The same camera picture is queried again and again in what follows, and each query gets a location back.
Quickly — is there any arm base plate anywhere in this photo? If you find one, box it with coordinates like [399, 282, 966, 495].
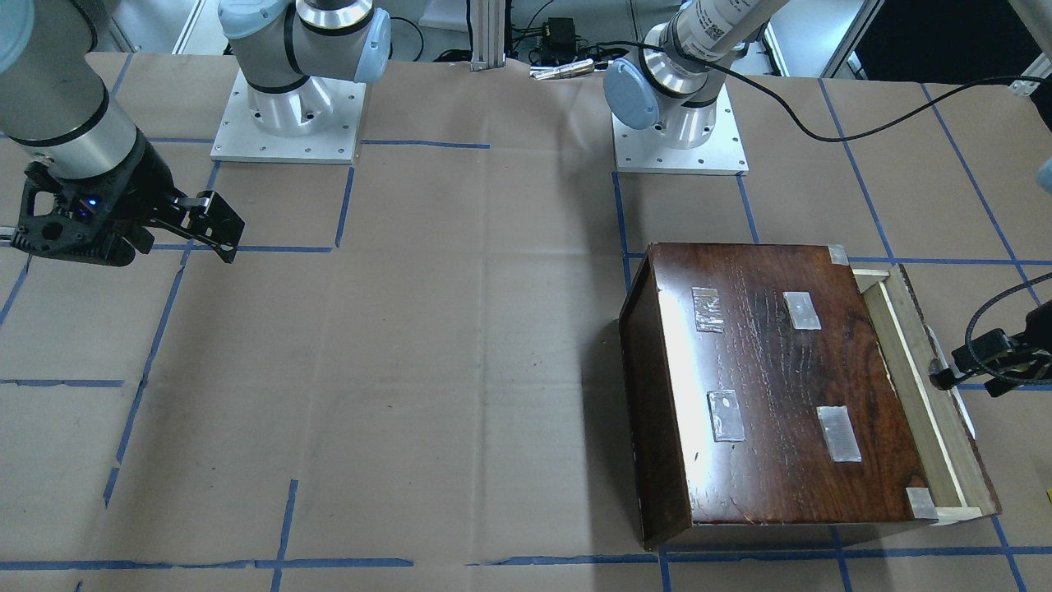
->
[210, 72, 371, 165]
[611, 87, 749, 175]

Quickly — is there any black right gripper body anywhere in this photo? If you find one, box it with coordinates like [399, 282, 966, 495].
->
[11, 132, 194, 266]

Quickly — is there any dark wooden drawer cabinet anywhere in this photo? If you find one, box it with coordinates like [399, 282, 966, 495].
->
[619, 243, 1002, 550]

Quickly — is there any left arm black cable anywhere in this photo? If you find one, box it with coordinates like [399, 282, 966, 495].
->
[575, 41, 1052, 387]

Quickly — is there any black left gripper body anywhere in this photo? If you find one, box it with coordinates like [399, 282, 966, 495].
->
[952, 304, 1051, 397]

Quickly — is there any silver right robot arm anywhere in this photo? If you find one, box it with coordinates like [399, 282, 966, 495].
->
[2, 1, 391, 266]

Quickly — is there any aluminium frame post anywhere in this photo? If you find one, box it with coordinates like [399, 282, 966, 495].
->
[466, 0, 510, 72]

